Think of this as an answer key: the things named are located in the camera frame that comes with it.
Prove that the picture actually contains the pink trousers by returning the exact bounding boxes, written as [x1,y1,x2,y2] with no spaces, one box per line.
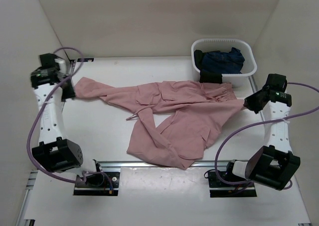
[75,78,244,170]

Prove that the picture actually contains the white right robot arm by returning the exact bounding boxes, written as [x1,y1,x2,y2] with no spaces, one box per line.
[224,74,301,190]

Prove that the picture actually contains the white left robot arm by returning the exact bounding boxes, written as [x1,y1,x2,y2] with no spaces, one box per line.
[30,53,105,186]

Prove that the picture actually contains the dark blue trousers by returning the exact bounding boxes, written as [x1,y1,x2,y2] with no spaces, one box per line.
[202,47,245,74]

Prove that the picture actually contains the black trousers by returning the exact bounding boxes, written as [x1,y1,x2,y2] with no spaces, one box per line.
[194,50,222,84]

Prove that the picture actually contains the white plastic basket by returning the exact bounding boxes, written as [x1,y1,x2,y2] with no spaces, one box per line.
[191,38,257,87]

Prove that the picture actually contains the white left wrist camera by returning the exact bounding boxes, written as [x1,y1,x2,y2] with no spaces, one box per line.
[55,58,67,75]

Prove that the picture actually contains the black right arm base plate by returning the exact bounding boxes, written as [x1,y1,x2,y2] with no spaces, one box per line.
[204,169,257,198]

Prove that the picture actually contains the aluminium table edge rail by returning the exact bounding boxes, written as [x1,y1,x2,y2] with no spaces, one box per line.
[27,161,272,169]

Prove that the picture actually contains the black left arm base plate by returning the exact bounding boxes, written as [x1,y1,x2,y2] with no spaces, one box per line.
[73,170,121,197]

